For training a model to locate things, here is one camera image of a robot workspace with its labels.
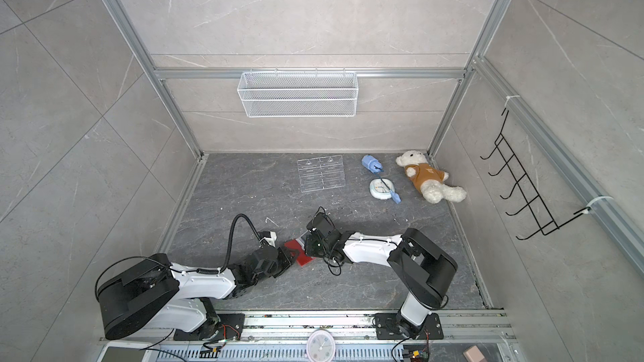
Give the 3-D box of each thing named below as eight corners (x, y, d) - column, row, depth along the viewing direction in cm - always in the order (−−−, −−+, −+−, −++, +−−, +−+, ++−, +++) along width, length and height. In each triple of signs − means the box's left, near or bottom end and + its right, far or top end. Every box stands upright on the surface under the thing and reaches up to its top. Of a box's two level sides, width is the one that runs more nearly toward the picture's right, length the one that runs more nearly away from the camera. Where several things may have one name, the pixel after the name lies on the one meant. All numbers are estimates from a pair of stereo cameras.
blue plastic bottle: (372, 178, 112) (374, 169, 107) (360, 163, 118) (362, 154, 113) (381, 174, 113) (383, 166, 109) (369, 160, 119) (370, 151, 114)
